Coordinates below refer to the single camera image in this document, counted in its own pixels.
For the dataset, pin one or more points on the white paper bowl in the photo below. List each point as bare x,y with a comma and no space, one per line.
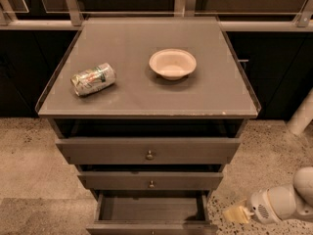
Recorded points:
172,64

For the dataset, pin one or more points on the grey drawer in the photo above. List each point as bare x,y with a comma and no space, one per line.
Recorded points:
152,213
148,151
150,180

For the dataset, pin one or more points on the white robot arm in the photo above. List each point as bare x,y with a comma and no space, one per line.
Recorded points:
273,205

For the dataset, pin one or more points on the crushed green soda can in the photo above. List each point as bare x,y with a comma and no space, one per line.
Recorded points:
93,80

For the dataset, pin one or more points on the grey drawer cabinet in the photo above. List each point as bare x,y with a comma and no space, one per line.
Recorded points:
214,101

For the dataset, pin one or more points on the white pole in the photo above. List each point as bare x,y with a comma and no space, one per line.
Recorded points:
302,116

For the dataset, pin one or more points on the metal railing frame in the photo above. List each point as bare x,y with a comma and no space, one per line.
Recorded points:
230,15

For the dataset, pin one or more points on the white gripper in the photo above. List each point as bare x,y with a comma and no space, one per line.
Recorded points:
260,204

